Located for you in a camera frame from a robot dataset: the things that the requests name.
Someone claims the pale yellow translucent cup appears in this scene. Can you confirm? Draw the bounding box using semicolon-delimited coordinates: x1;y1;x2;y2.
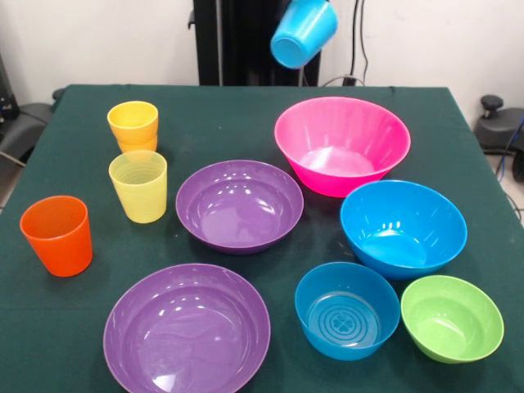
108;149;169;224

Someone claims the blue cup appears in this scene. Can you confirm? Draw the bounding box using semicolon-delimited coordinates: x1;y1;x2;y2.
269;0;340;70

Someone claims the purple bowl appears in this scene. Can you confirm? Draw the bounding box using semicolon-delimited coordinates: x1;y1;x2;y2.
102;263;272;393
174;159;305;255

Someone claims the pink bowl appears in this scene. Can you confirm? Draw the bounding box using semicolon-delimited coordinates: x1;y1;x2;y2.
273;96;412;199

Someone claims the amber yellow cup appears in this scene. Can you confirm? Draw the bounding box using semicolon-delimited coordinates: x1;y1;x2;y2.
115;133;159;154

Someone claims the large blue bowl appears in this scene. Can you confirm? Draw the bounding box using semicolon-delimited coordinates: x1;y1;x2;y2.
339;179;468;282

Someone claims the small blue patterned bowl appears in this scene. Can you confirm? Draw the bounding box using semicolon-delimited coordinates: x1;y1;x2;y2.
294;261;401;362

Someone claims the orange cup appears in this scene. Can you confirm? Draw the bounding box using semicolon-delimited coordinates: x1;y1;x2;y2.
19;195;94;278

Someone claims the dark green table cloth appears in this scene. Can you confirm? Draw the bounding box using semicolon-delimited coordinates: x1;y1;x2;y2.
0;84;524;393

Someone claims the green bowl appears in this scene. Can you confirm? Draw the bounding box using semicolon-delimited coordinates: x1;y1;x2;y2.
400;274;505;364

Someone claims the black wall cable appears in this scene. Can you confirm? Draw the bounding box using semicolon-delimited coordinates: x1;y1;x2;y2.
359;0;370;85
350;0;361;79

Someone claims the black pedestal leg with caster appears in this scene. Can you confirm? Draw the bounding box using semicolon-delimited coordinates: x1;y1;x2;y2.
0;88;65;167
473;94;524;183

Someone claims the blue cable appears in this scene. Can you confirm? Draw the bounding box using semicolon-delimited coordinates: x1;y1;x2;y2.
495;116;524;179

